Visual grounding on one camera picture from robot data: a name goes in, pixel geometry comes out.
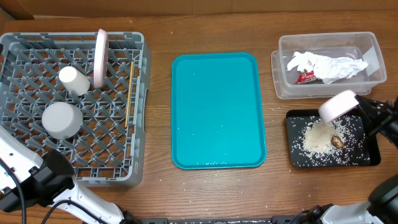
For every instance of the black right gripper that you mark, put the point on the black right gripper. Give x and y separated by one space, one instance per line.
380 117

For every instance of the small plate with crumbs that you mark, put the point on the small plate with crumbs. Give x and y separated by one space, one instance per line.
338 106

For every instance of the brown food scrap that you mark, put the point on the brown food scrap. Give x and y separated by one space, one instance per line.
337 142

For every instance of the white napkin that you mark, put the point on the white napkin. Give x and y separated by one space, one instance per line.
329 69

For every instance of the red snack wrapper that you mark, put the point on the red snack wrapper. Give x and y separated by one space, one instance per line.
306 77

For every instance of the white tissue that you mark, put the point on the white tissue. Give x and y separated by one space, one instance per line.
304 62

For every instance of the wooden chopstick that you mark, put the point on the wooden chopstick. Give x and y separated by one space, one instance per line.
129 94

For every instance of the large pink-white plate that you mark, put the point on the large pink-white plate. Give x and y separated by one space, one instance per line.
100 58

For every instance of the cream plastic cup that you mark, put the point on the cream plastic cup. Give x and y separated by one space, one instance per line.
74 81

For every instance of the grey round bowl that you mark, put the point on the grey round bowl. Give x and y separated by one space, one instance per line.
62 120

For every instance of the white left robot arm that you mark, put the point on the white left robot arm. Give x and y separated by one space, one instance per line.
28 179

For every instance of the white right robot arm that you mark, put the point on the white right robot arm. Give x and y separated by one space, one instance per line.
342 132

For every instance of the clear plastic bin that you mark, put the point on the clear plastic bin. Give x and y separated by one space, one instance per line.
354 45

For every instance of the pile of rice grains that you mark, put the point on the pile of rice grains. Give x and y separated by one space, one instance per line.
317 138

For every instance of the black plastic tray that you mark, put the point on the black plastic tray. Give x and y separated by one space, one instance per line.
371 155

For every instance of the teal plastic tray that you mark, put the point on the teal plastic tray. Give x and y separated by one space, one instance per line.
216 112

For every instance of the grey plastic dish rack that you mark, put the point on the grey plastic dish rack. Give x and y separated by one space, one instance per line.
103 153

